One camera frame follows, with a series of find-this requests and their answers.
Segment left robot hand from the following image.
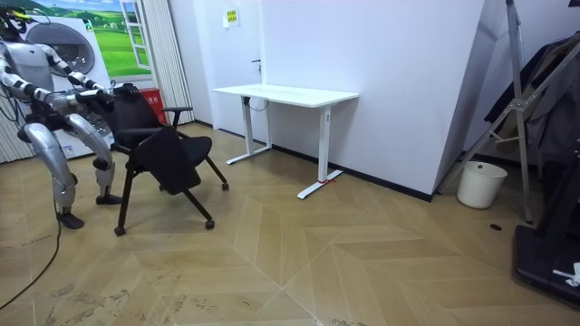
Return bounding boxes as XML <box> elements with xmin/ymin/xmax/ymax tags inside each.
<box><xmin>110</xmin><ymin>81</ymin><xmax>142</xmax><ymax>102</ymax></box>

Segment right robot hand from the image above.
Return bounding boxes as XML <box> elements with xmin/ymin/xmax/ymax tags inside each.
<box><xmin>73</xmin><ymin>89</ymin><xmax>116</xmax><ymax>113</ymax></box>

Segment black wheeled office chair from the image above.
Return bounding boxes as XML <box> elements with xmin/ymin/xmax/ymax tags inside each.
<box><xmin>87</xmin><ymin>83</ymin><xmax>230</xmax><ymax>237</ymax></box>

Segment red box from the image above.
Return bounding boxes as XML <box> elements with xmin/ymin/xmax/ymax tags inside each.
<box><xmin>138</xmin><ymin>87</ymin><xmax>169</xmax><ymax>127</ymax></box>

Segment white pleated curtain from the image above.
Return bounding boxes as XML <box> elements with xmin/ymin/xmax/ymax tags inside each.
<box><xmin>140</xmin><ymin>0</ymin><xmax>196</xmax><ymax>126</ymax></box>

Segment white washing machine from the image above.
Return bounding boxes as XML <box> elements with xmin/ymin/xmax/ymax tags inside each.
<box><xmin>18</xmin><ymin>14</ymin><xmax>117</xmax><ymax>160</ymax></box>

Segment robot legs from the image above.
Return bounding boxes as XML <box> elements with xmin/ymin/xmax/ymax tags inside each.
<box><xmin>16</xmin><ymin>112</ymin><xmax>124</xmax><ymax>231</ymax></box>

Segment robot body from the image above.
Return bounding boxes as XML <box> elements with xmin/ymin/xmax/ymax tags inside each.
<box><xmin>0</xmin><ymin>4</ymin><xmax>58</xmax><ymax>132</ymax></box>

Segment grey pleated curtain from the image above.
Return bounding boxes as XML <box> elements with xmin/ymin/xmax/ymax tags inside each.
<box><xmin>0</xmin><ymin>88</ymin><xmax>36</xmax><ymax>165</ymax></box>

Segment white door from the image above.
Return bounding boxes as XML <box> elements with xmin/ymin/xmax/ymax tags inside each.
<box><xmin>193</xmin><ymin>0</ymin><xmax>265</xmax><ymax>132</ymax></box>

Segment white standing desk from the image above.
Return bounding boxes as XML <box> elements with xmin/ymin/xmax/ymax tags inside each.
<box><xmin>211</xmin><ymin>83</ymin><xmax>361</xmax><ymax>201</ymax></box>

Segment white waste bin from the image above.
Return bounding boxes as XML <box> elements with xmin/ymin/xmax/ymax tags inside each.
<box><xmin>456</xmin><ymin>160</ymin><xmax>509</xmax><ymax>211</ymax></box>

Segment silver metal stand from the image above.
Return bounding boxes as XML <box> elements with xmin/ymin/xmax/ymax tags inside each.
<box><xmin>436</xmin><ymin>0</ymin><xmax>580</xmax><ymax>225</ymax></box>

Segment dark hanging coats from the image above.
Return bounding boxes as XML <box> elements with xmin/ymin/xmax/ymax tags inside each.
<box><xmin>482</xmin><ymin>32</ymin><xmax>580</xmax><ymax>167</ymax></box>

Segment black platform base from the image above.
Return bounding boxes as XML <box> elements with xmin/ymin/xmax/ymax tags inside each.
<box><xmin>511</xmin><ymin>149</ymin><xmax>580</xmax><ymax>305</ymax></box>

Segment landscape wall poster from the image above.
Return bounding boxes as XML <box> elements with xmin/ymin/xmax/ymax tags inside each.
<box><xmin>24</xmin><ymin>0</ymin><xmax>153</xmax><ymax>83</ymax></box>

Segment yellow wall sign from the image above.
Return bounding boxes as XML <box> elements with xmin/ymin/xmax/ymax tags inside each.
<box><xmin>221</xmin><ymin>7</ymin><xmax>241</xmax><ymax>29</ymax></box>

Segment black desk cable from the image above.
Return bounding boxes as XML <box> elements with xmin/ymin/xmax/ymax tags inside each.
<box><xmin>243</xmin><ymin>96</ymin><xmax>271</xmax><ymax>113</ymax></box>

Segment black floor cable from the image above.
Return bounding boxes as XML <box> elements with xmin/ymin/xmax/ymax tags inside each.
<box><xmin>0</xmin><ymin>198</ymin><xmax>63</xmax><ymax>312</ymax></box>

